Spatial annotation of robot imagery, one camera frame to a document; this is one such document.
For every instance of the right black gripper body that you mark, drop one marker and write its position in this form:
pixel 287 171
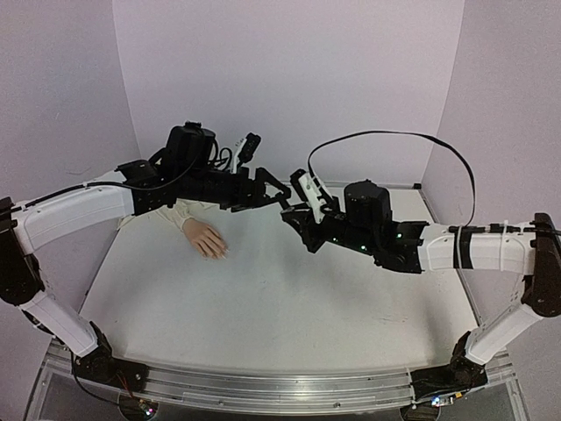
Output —
pixel 307 224

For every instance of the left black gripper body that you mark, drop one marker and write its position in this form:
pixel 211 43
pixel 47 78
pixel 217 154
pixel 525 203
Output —
pixel 200 186

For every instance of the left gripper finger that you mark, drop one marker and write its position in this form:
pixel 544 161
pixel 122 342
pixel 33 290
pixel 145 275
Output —
pixel 264 179
pixel 263 201

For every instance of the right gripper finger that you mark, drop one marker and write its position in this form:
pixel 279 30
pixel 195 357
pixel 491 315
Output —
pixel 303 207
pixel 303 223

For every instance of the black nail polish brush cap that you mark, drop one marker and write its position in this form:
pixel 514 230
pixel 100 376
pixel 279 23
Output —
pixel 285 205

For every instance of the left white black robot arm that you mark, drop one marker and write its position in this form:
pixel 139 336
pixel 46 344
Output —
pixel 182 169

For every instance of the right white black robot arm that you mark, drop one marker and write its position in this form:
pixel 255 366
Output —
pixel 363 222

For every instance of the mannequin hand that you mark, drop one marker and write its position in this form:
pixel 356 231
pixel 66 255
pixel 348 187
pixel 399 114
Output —
pixel 205 239

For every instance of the cream cloth sleeve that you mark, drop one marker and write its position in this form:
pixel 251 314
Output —
pixel 182 211

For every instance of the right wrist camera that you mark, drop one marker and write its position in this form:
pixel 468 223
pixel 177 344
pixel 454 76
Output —
pixel 314 193

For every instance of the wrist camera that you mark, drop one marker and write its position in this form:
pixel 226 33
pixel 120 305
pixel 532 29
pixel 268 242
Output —
pixel 244 152
pixel 314 193

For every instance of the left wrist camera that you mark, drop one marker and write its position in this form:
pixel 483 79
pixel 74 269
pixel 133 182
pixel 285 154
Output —
pixel 244 152

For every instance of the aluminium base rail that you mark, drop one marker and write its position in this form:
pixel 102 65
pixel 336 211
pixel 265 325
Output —
pixel 286 394

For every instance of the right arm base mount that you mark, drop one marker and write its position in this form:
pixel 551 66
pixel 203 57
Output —
pixel 460 375

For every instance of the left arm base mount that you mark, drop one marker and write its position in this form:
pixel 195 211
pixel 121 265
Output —
pixel 101 366

